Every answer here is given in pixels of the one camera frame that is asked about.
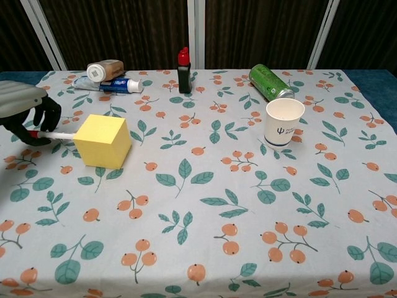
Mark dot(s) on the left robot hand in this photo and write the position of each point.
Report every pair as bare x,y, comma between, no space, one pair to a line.
18,99

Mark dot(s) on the white marker with red cap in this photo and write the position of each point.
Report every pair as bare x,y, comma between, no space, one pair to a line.
54,135

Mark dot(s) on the yellow foam cube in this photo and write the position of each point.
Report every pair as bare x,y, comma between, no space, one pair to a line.
104,142

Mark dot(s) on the brown spice jar white lid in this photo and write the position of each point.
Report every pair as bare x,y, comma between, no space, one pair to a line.
105,70

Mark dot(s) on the blue and white toothpaste tube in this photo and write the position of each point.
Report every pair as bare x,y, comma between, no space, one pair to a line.
111,84

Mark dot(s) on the black bottle with red cap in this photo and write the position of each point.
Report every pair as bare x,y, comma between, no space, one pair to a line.
184,74

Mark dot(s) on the floral patterned tablecloth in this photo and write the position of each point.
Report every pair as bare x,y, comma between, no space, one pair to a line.
198,201

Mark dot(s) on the green drink can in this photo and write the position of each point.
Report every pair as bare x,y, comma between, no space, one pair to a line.
269,82

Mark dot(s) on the white paper cup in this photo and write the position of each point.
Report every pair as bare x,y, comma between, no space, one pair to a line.
283,124

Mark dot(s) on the white partition frame post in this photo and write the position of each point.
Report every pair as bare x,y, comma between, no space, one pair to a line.
196,31
322,34
45,32

